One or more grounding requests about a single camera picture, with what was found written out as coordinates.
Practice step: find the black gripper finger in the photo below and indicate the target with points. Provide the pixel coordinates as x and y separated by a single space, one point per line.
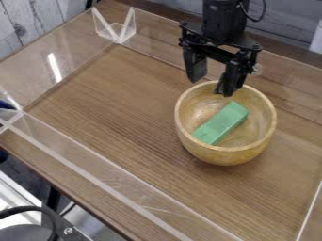
195 64
240 67

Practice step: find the blue object at left edge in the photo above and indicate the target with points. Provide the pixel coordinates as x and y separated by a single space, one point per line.
6 105

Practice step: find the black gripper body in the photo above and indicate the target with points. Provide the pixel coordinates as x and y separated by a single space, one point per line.
219 34

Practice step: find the clear acrylic tray enclosure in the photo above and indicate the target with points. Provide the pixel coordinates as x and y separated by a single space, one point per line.
95 86

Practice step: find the black metal bracket with screw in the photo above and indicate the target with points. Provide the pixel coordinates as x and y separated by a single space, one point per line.
60 228

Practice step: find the green rectangular block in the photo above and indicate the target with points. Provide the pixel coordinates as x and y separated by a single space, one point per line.
221 124

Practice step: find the light wooden bowl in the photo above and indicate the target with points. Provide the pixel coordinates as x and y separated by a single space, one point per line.
248 140

